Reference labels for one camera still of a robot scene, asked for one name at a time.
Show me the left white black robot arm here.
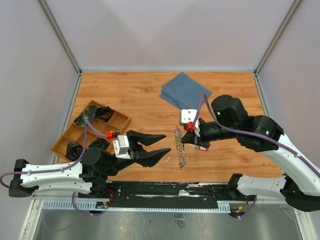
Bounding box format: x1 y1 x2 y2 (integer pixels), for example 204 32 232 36
8 130 171 198

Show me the wooden compartment tray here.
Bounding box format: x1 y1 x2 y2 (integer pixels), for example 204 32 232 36
51 100 132 164

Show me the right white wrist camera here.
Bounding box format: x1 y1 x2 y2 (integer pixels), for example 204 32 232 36
179 109 200 137

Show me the dark bundle in tray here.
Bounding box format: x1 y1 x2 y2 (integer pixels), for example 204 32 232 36
65 141 83 162
88 138 110 150

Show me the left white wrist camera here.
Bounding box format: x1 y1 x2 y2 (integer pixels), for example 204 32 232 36
112 134 131 160

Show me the black bundle in tray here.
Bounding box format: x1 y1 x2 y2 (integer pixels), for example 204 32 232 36
95 106 114 121

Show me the key with red tag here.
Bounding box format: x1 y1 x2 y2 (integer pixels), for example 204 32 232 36
190 144 208 152

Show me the folded blue cloth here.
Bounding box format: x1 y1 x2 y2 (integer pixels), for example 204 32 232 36
159 72 212 110

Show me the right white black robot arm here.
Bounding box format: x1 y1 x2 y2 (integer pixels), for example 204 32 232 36
180 95 320 212

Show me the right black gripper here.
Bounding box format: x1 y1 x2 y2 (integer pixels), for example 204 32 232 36
180 120 239 149

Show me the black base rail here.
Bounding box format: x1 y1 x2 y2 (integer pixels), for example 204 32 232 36
77 180 241 211

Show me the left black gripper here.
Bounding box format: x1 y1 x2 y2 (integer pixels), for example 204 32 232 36
105 130 173 176

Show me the metal disc with keyrings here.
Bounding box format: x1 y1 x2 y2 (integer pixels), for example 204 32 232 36
173 126 188 170

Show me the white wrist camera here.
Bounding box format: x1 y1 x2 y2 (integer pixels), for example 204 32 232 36
179 109 200 137
112 134 131 160

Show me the blue yellow patterned cloth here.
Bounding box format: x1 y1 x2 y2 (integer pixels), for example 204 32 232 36
73 105 98 128

